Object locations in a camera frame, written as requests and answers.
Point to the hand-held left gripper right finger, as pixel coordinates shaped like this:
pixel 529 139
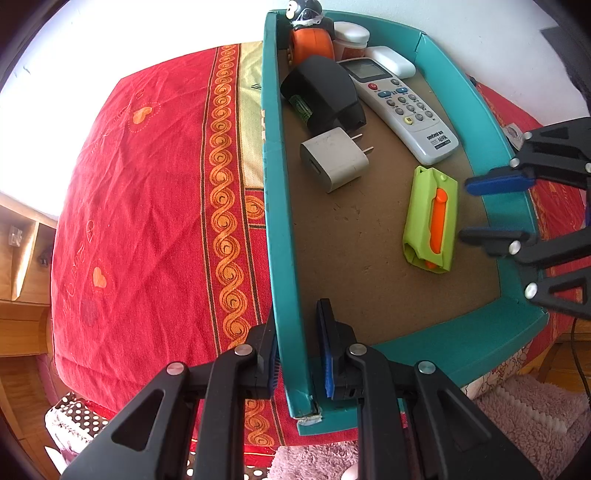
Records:
pixel 328 364

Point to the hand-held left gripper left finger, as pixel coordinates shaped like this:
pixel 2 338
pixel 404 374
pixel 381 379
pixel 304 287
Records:
pixel 272 369

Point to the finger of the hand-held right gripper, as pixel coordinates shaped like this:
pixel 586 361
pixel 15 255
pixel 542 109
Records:
pixel 498 237
pixel 489 184

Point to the green utility knife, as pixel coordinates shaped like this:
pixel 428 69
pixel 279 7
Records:
pixel 418 217

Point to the white remote control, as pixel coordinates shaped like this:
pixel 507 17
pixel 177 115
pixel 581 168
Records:
pixel 406 115

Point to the teal cardboard box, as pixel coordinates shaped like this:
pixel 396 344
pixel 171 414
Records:
pixel 281 230

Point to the white plug adapter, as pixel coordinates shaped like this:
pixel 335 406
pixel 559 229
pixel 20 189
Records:
pixel 334 159

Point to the white earbud case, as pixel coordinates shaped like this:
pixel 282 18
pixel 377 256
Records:
pixel 392 60

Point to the white jar with orange label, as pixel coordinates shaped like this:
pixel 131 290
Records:
pixel 352 34

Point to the small silver packet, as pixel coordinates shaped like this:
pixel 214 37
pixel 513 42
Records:
pixel 513 133

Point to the dark grey object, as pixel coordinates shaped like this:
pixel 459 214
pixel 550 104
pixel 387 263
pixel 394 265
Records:
pixel 572 60

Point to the pink fluffy rug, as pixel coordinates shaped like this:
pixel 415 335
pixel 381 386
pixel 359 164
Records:
pixel 517 415

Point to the black battery charger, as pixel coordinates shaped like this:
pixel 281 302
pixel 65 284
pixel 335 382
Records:
pixel 323 87

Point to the brown polka dot cloth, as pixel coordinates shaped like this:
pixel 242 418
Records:
pixel 74 415

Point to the red patterned blanket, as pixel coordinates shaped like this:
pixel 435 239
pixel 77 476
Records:
pixel 138 207

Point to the orange penguin toy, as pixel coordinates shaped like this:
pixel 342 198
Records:
pixel 311 44

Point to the wooden cabinet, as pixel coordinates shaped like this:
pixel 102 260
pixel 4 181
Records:
pixel 18 314

